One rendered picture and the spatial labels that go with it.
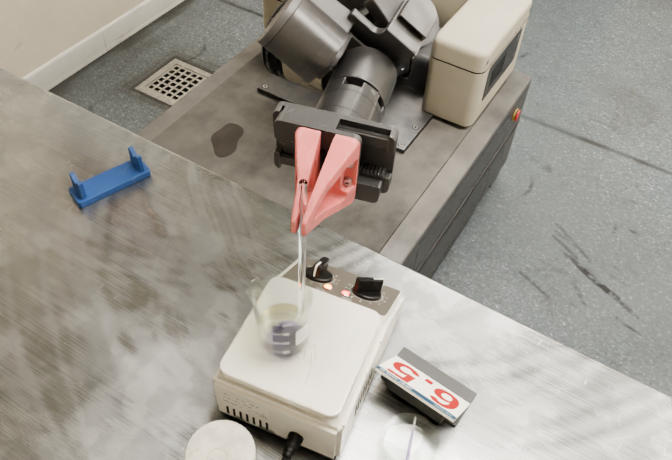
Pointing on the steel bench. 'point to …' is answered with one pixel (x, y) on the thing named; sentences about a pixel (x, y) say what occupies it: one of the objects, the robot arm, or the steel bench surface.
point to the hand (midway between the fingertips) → (301, 220)
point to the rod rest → (109, 180)
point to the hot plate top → (354, 341)
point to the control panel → (343, 281)
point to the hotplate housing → (251, 406)
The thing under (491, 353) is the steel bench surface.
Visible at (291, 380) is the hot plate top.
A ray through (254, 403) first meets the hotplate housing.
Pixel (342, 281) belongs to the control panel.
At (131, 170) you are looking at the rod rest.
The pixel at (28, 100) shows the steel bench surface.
